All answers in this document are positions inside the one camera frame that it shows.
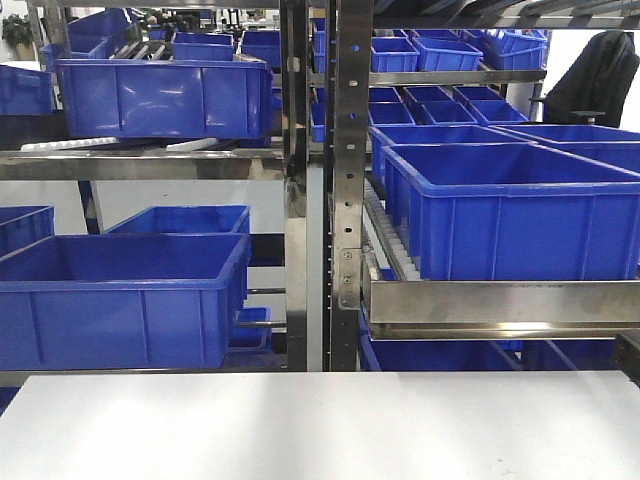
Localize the large blue bin lower left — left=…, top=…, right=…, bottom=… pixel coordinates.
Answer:
left=1, top=233, right=251, bottom=371

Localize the blue bin upper left shelf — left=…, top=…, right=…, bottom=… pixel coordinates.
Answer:
left=56, top=59, right=272, bottom=139

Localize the black office chair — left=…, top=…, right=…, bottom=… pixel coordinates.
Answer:
left=543, top=30, right=639, bottom=128

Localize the blue bin behind right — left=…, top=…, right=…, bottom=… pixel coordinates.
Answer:
left=369, top=124, right=526, bottom=183

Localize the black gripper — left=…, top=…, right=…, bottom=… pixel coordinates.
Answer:
left=612, top=330, right=640, bottom=386

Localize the steel shelf upright post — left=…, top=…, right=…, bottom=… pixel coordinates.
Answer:
left=327, top=1, right=374, bottom=371

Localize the large blue bin right shelf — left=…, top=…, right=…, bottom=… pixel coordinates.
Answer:
left=382, top=143, right=639, bottom=281

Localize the steel shelf front rail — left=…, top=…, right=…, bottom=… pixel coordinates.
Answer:
left=364, top=280, right=639, bottom=340

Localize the blue bin far left edge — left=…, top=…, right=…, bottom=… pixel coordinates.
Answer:
left=0, top=206, right=55, bottom=256

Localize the blue bin behind lower left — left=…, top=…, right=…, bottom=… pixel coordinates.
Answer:
left=105, top=204, right=250, bottom=234

